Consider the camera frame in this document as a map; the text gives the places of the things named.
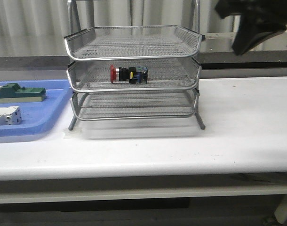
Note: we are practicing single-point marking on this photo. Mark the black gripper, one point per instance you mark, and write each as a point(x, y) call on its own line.
point(260, 20)

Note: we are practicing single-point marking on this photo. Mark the red emergency stop button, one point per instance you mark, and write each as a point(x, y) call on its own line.
point(134, 74)

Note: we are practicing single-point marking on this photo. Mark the silver mesh tray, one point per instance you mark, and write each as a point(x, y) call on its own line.
point(134, 105)
point(163, 74)
point(133, 42)

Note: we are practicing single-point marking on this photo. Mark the grey stone counter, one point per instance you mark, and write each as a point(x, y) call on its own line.
point(215, 52)

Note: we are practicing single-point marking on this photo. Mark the blue plastic tray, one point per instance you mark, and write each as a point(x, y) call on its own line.
point(38, 118)

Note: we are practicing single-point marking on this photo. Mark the white circuit breaker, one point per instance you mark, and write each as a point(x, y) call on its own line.
point(10, 115)

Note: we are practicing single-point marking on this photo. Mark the silver metal rack frame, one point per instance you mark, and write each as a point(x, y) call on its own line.
point(74, 22)

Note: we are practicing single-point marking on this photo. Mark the green electrical switch block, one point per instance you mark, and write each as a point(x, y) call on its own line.
point(14, 93)

